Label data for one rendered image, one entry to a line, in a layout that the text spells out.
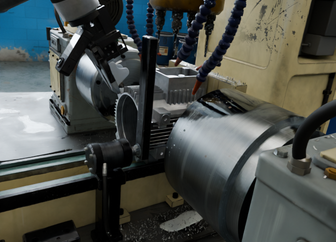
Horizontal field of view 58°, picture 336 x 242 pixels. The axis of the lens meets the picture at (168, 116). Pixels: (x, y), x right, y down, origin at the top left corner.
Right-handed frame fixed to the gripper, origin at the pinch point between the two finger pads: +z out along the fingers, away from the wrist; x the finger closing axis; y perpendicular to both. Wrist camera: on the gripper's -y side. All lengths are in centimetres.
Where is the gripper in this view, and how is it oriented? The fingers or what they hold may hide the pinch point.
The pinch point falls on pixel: (114, 90)
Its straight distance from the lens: 79.3
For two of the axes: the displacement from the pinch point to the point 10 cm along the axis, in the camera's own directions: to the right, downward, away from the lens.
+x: -5.2, -3.5, 7.8
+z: 3.4, 7.5, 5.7
